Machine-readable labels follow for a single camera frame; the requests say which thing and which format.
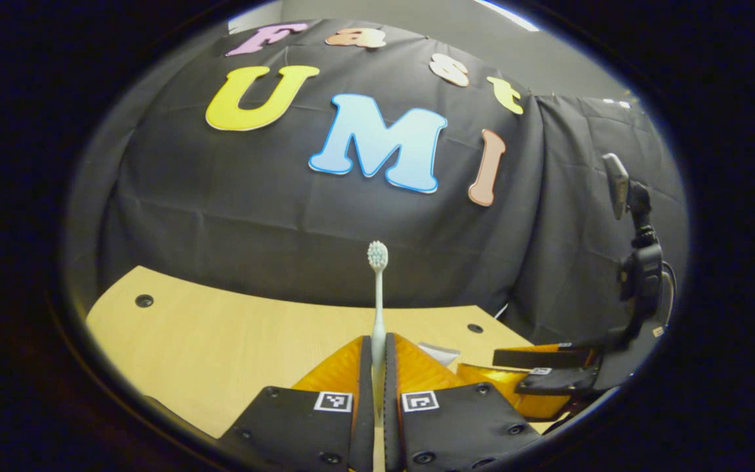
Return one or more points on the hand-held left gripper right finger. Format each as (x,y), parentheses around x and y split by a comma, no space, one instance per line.
(463,429)

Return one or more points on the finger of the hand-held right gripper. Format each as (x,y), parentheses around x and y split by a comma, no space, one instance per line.
(541,358)
(561,383)

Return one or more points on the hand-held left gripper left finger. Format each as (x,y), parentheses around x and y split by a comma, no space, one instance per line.
(292,432)

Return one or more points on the white toothpaste tube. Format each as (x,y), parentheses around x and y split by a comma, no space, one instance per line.
(440,354)

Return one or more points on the pale green toothbrush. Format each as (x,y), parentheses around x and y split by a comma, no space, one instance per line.
(377,308)

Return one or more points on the light wooden desktop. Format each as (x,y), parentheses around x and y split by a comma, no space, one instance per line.
(220,347)

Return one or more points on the black backdrop cloth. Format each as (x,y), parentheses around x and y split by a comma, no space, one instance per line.
(286,223)

